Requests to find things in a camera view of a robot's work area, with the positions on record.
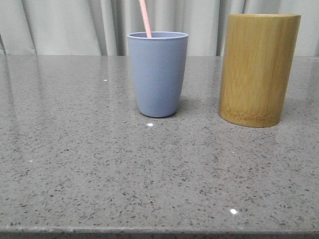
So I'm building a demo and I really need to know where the blue plastic cup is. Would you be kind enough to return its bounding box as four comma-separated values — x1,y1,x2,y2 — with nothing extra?
127,32,188,118

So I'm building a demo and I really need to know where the pink chopstick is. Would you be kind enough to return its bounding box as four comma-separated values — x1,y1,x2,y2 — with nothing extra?
139,0,152,38

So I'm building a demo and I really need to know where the bamboo cylinder holder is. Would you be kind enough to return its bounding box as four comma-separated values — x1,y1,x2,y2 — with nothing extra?
219,14,301,127

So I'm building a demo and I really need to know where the grey curtain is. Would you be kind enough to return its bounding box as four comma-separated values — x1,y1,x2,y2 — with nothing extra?
0,0,319,56

